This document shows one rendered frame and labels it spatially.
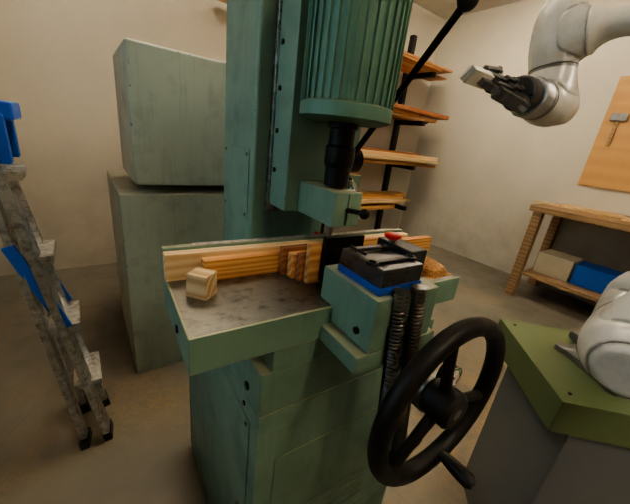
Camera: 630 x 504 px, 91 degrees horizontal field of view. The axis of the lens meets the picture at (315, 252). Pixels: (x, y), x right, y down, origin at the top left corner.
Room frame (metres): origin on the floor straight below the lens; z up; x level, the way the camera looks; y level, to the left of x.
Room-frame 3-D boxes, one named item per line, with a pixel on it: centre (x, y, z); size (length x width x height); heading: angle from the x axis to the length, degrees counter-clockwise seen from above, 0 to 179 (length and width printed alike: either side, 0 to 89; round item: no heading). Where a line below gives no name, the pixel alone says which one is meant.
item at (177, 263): (0.65, 0.01, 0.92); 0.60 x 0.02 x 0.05; 125
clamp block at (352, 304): (0.47, -0.11, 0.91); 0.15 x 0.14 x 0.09; 125
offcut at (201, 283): (0.44, 0.18, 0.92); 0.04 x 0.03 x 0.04; 78
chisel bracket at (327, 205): (0.66, -0.02, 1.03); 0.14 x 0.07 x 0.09; 35
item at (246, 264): (0.67, -0.06, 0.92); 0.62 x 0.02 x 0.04; 125
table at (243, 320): (0.54, -0.07, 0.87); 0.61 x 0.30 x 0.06; 125
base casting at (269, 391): (0.75, 0.04, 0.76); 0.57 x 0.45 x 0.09; 35
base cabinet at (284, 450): (0.75, 0.04, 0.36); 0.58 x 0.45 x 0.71; 35
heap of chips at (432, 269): (0.70, -0.26, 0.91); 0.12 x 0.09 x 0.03; 35
